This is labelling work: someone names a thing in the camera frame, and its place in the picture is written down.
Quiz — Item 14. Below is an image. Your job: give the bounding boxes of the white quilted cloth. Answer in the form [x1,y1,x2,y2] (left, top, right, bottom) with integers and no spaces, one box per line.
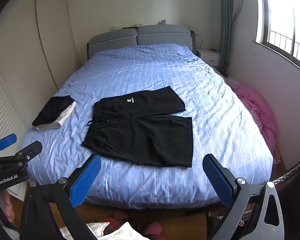
[59,221,140,240]

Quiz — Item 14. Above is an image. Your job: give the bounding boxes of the white nightstand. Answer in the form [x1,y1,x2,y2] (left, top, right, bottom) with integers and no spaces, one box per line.
[199,49,222,68]

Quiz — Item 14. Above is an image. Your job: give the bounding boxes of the folded white garment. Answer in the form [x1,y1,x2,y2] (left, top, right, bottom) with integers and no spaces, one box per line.
[35,101,77,131]

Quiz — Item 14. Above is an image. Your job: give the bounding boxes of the folded black garment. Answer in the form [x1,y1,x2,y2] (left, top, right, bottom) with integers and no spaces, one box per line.
[32,95,74,127]

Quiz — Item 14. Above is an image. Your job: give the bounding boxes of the grey-green curtain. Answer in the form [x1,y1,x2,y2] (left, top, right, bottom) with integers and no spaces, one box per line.
[219,0,234,77]

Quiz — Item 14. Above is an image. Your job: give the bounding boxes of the beige slatted wardrobe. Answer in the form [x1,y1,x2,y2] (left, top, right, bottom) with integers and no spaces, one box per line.
[0,0,82,198]

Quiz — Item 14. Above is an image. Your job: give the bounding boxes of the pink slipper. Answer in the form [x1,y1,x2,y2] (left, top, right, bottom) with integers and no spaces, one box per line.
[144,221,163,237]

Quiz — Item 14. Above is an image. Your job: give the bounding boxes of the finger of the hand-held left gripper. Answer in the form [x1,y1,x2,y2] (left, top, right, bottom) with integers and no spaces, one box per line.
[0,141,43,167]
[0,134,17,157]

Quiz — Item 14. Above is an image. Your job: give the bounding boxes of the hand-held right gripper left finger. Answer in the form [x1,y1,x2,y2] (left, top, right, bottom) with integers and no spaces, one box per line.
[19,152,102,240]

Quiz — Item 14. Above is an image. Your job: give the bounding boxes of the black pants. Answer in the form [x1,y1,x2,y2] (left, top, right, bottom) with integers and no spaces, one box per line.
[81,85,193,168]

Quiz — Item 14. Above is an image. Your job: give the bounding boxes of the bed with blue sheet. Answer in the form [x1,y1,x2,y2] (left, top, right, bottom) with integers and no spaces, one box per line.
[19,44,274,210]

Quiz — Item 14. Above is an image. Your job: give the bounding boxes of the window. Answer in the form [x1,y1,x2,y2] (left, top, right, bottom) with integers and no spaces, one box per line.
[255,0,300,68]

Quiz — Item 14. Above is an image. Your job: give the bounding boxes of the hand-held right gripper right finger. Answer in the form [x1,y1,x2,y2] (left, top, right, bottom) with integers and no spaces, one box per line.
[202,154,285,240]

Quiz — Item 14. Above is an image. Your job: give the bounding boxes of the red slipper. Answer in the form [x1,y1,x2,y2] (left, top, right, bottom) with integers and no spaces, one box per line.
[100,211,130,230]

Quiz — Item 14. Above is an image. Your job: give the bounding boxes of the pink blanket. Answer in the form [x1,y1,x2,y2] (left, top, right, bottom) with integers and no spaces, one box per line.
[226,77,278,153]

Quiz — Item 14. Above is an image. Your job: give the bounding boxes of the grey padded headboard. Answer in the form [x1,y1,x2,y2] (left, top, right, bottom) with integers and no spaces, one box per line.
[87,24,197,60]

